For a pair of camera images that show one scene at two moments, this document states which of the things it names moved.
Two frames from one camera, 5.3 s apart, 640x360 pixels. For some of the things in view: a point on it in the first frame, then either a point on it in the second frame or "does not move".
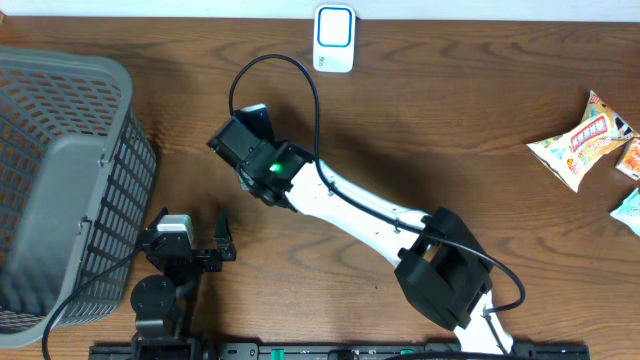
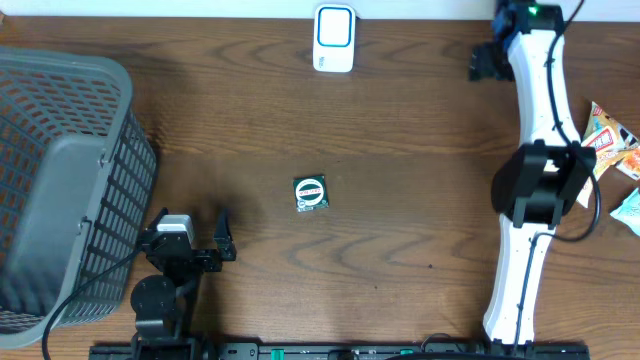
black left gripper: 211,260 does not move
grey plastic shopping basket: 77,183 does not move
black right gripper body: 245,180 -> 491,58
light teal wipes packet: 629,211 does not move
